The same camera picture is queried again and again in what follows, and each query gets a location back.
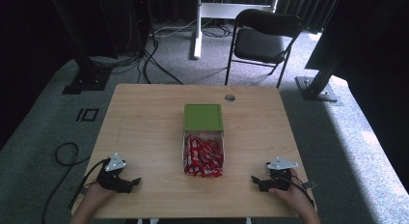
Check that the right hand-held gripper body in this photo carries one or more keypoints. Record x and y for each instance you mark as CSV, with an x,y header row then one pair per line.
x,y
280,179

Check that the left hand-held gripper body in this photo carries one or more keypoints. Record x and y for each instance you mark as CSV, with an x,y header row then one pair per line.
x,y
111,180

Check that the person's left hand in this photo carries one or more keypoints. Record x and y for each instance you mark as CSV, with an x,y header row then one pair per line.
x,y
96,195

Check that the person's right hand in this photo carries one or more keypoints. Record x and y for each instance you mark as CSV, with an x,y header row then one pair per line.
x,y
294,195

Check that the pile of red snack packets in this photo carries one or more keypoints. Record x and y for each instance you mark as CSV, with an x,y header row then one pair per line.
x,y
203,158

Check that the clear plastic drawer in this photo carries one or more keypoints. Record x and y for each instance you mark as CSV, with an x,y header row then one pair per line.
x,y
185,143

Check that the black floor tape marking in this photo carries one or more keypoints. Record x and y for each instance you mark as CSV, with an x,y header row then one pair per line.
x,y
87,115

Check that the green box lid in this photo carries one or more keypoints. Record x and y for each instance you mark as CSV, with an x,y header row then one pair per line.
x,y
203,117

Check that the black metal stand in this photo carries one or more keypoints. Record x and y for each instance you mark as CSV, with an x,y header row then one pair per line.
x,y
83,66
316,85

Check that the black folding chair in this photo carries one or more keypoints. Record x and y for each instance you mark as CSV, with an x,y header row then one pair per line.
x,y
257,40

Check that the dark pleated curtain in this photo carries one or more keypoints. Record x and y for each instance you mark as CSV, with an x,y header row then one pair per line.
x,y
305,6

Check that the white desk frame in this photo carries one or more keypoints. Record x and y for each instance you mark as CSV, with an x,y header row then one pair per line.
x,y
205,10

